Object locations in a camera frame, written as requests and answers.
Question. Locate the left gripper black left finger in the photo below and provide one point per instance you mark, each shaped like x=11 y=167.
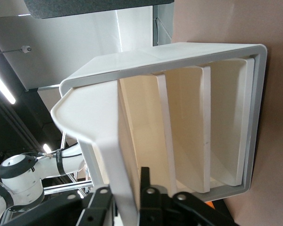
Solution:
x=99 y=207

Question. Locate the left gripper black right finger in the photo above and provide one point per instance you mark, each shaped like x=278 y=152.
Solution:
x=153 y=207

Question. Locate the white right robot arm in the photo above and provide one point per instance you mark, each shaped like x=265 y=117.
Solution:
x=23 y=188

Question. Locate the ceiling light tube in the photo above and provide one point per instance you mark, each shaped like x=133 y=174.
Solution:
x=46 y=148
x=2 y=87

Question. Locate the white plastic divided bin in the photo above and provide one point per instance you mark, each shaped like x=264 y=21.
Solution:
x=155 y=54

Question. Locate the dark grey panel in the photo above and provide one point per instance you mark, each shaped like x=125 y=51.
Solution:
x=96 y=8

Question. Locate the white security camera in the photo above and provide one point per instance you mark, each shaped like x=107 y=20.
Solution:
x=26 y=49

